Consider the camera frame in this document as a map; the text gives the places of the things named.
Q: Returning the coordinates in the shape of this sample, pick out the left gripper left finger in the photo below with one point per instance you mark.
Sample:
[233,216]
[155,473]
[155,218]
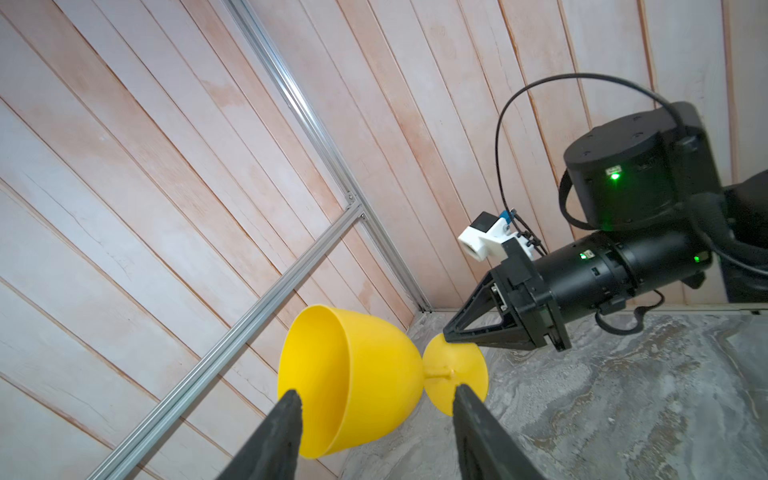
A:
[272,451]

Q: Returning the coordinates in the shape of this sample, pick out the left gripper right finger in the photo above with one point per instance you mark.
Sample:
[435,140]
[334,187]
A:
[485,450]

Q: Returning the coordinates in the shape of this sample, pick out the amber yellow wine glass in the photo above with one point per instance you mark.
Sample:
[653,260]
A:
[360,377]

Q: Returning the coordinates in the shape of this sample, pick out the aluminium frame rail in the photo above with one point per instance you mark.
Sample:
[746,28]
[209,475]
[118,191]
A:
[208,193]

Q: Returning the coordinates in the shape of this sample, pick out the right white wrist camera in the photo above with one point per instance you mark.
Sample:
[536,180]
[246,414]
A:
[485,237]

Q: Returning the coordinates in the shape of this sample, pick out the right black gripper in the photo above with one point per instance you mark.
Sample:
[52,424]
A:
[514,309]

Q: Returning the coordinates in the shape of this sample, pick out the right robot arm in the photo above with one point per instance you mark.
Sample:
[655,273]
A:
[656,213]

